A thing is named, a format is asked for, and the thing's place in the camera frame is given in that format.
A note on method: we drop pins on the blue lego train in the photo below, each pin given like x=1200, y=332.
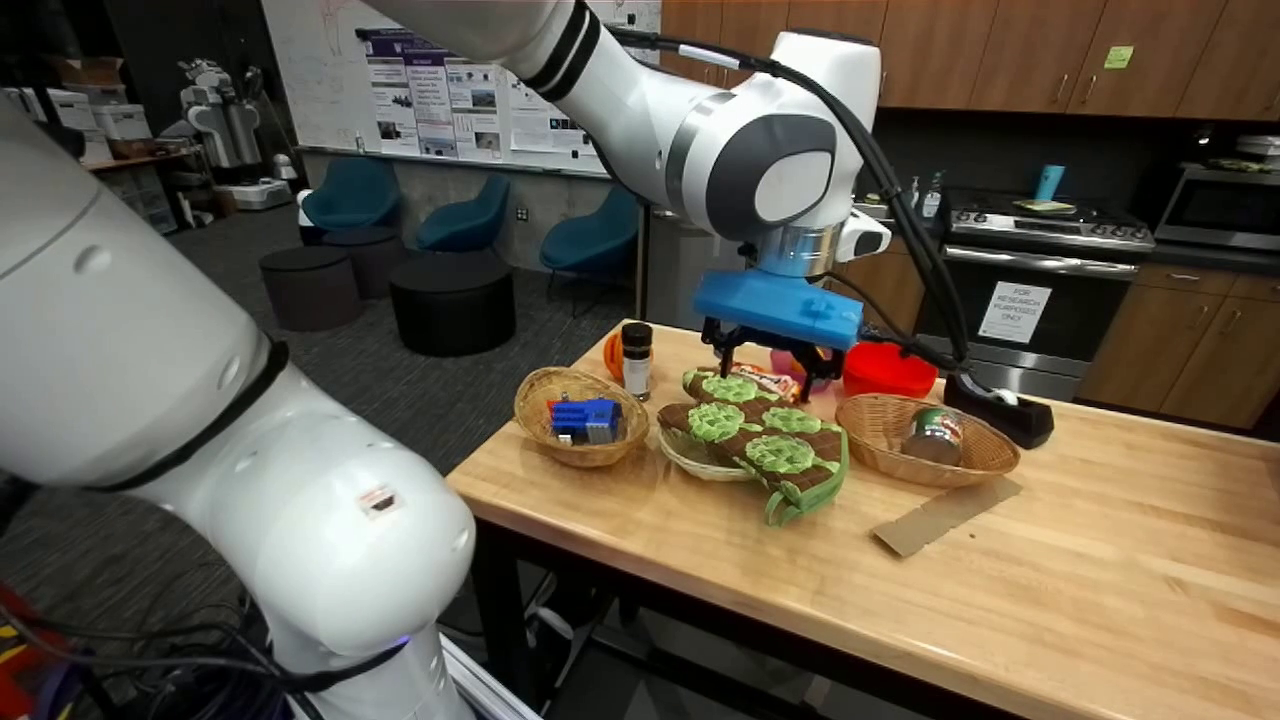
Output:
x=587, y=420

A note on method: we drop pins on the red plastic container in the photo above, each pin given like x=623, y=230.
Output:
x=881, y=366

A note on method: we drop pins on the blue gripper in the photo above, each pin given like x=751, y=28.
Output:
x=788, y=309

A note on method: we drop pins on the wicker basket holding train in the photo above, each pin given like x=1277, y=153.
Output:
x=545, y=387

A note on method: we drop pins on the green artichoke oven mitt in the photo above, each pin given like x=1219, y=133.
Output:
x=785, y=448

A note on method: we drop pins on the whiteboard with posters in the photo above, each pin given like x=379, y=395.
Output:
x=475, y=80

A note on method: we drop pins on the stainless steel microwave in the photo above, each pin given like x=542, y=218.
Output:
x=1222, y=209

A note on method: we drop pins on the upper wooden cabinets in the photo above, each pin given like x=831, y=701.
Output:
x=1065, y=58

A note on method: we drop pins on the black round ottoman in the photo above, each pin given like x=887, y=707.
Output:
x=453, y=301

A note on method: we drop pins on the black brush tool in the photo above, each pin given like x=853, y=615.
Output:
x=1023, y=420

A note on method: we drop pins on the white wicker basket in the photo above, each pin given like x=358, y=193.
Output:
x=692, y=457

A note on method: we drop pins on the orange ball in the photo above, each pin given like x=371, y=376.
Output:
x=613, y=359

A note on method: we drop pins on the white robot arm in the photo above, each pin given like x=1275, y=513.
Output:
x=126, y=371

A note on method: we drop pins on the stainless steel stove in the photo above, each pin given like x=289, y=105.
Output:
x=1039, y=284

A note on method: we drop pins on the black capped spice jar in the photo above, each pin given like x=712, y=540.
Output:
x=638, y=359

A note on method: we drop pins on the brown wicker basket right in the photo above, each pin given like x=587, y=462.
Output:
x=927, y=442

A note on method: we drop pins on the teal lounge chair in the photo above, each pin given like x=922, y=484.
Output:
x=358, y=193

